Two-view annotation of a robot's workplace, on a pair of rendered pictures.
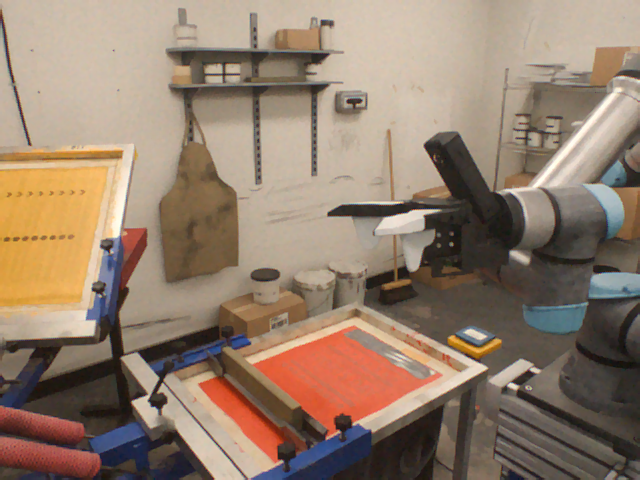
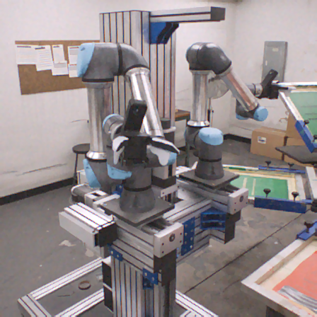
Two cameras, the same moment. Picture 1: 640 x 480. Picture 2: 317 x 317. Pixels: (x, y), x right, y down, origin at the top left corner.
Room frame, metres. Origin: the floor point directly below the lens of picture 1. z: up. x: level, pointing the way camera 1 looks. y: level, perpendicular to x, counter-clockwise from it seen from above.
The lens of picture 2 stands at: (2.48, -0.94, 1.91)
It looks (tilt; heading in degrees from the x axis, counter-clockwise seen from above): 18 degrees down; 175
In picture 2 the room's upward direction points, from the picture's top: straight up
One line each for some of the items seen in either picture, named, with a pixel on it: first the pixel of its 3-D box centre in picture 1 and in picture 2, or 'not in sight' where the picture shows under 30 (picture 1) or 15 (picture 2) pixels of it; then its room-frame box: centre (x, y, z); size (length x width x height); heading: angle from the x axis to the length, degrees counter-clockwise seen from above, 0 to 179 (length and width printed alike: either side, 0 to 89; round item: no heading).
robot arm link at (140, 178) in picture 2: not in sight; (134, 167); (1.16, -0.92, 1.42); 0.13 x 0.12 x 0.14; 105
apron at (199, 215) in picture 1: (199, 195); not in sight; (3.22, 0.74, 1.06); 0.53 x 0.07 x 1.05; 128
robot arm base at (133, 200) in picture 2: not in sight; (137, 193); (1.15, -0.91, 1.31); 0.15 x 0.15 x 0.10
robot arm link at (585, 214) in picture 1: (569, 217); (243, 90); (0.63, -0.32, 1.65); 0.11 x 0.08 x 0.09; 106
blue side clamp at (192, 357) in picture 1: (205, 360); not in sight; (1.41, 0.34, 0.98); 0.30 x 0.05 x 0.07; 128
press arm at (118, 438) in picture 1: (131, 440); not in sight; (0.99, 0.42, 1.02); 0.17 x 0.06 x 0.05; 128
